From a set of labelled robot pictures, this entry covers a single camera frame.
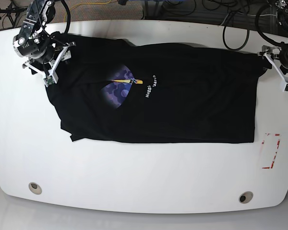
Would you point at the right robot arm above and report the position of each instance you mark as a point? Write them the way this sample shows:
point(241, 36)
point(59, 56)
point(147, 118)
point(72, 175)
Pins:
point(44, 51)

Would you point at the red tape rectangle marking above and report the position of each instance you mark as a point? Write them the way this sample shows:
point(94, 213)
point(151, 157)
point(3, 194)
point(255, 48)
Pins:
point(268, 151)

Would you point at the black tripod stand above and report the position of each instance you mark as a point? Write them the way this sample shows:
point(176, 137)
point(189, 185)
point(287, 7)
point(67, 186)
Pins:
point(13, 13)

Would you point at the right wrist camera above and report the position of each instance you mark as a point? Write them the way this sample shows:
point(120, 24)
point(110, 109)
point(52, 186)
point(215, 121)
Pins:
point(48, 80)

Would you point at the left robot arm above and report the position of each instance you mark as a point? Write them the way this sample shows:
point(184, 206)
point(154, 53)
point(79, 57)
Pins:
point(282, 19)

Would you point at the right table cable grommet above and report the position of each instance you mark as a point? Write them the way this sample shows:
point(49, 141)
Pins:
point(246, 197)

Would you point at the left table cable grommet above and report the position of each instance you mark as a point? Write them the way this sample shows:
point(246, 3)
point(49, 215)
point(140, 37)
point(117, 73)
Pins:
point(35, 188)

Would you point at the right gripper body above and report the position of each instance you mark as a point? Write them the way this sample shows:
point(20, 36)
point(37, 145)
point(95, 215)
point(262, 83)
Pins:
point(47, 64)

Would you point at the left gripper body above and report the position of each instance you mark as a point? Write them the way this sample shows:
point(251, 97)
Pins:
point(279, 60)

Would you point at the black graphic T-shirt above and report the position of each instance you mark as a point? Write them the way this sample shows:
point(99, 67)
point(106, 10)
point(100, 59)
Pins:
point(112, 90)

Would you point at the table cable grommet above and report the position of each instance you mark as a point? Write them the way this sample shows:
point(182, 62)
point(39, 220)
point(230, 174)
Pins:
point(246, 197)
point(35, 188)

